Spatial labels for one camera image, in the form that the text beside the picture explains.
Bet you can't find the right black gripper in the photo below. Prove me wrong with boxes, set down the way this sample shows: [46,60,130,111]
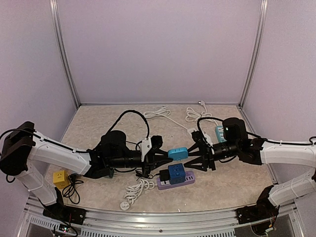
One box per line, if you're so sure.
[183,141,240,172]

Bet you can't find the black charger with cable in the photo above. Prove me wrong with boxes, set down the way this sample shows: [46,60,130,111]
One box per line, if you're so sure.
[135,169,170,182]

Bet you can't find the light blue charger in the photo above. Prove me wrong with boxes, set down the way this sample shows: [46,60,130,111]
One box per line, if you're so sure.
[167,147,188,160]

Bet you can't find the purple power strip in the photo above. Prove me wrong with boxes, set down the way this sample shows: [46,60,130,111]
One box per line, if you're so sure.
[119,171,197,211]

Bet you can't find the blue cube socket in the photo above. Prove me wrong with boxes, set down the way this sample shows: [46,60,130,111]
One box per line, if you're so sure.
[168,163,186,185]

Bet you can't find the teal charger with cable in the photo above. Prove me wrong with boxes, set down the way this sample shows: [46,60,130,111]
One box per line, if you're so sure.
[108,168,115,178]

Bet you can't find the yellow cube socket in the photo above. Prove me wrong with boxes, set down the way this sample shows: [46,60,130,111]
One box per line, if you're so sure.
[53,170,70,190]

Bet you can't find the white power strip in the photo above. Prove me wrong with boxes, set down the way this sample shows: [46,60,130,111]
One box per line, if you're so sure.
[143,106,196,134]

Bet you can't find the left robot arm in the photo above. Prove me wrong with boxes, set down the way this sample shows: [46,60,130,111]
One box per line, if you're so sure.
[0,121,172,220]

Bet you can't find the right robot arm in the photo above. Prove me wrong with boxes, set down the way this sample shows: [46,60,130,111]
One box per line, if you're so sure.
[184,118,316,219]

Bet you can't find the teal power strip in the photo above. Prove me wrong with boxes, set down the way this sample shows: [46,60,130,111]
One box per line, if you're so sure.
[185,100,228,143]

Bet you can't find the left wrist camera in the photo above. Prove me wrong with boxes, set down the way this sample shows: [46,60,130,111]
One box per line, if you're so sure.
[140,135,163,161]

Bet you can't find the front aluminium rail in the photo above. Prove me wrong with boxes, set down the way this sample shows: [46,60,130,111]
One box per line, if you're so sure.
[17,196,307,237]

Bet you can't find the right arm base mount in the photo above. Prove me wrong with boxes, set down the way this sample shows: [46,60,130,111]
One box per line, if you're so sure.
[236,205,279,225]

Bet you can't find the black coiled cable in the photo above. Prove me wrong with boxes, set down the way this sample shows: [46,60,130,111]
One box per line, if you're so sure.
[62,174,84,205]

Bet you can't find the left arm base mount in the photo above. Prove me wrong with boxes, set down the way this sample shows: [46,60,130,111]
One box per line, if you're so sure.
[43,206,87,225]

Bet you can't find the right aluminium frame post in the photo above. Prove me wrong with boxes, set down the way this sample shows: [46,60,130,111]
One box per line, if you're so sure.
[238,0,268,110]

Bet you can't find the aluminium frame post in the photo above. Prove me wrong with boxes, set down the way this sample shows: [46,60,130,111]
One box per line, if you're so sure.
[238,0,268,110]
[49,0,81,109]

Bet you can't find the left aluminium frame post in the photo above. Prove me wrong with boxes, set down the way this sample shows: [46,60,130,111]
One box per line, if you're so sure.
[49,0,81,109]

